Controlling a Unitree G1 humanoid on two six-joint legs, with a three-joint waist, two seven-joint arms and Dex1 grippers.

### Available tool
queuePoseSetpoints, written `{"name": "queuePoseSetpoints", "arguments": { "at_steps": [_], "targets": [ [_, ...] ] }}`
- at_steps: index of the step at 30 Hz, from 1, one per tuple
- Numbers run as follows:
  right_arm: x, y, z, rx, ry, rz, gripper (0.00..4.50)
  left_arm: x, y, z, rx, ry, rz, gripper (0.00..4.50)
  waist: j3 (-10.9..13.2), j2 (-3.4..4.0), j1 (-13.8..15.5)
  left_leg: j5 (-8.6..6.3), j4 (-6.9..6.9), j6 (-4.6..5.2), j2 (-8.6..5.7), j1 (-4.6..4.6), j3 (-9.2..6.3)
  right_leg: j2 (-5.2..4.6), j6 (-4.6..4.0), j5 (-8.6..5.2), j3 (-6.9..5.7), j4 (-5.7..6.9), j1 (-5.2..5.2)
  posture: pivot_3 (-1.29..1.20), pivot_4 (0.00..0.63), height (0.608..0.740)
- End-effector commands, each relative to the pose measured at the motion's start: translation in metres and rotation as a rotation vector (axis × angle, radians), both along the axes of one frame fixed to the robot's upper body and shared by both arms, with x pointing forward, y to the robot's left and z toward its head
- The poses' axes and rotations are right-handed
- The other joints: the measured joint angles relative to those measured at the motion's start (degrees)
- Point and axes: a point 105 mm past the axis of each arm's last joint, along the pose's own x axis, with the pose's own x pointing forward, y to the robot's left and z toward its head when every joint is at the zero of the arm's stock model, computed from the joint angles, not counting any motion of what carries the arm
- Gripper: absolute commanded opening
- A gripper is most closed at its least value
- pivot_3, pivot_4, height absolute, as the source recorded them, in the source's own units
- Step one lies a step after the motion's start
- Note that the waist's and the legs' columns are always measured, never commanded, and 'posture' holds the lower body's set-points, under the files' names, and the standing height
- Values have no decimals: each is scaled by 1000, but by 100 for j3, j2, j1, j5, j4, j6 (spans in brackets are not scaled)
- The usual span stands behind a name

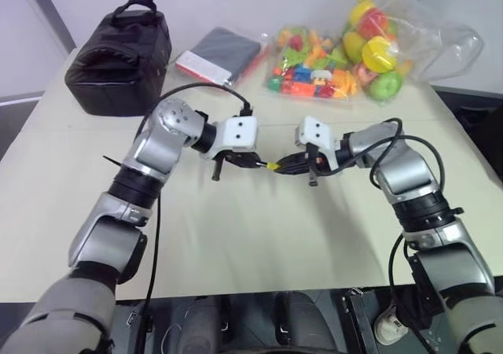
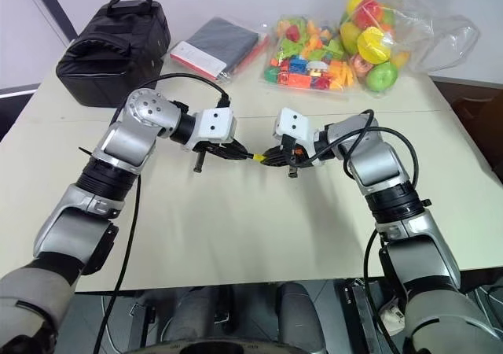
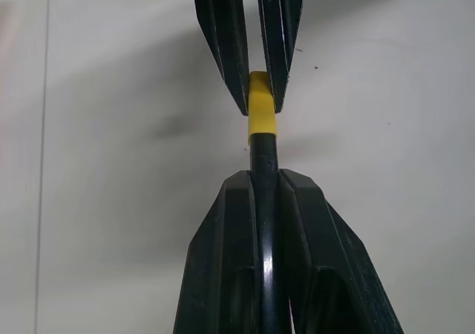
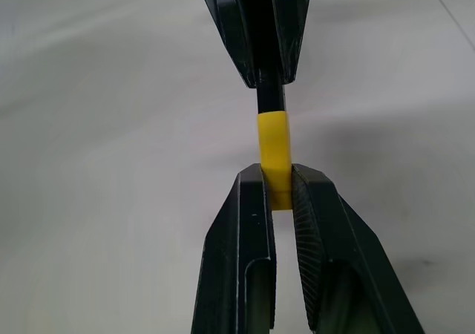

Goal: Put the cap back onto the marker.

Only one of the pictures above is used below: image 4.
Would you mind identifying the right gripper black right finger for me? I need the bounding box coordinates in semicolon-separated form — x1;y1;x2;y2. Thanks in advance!
289;163;426;334

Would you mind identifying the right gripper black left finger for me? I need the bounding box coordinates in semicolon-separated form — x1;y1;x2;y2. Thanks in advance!
190;163;277;334

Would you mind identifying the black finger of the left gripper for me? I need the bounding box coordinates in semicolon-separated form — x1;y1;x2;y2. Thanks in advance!
269;0;317;87
194;0;261;90

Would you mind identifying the black marker pen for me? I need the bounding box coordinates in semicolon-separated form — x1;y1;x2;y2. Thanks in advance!
247;0;287;115

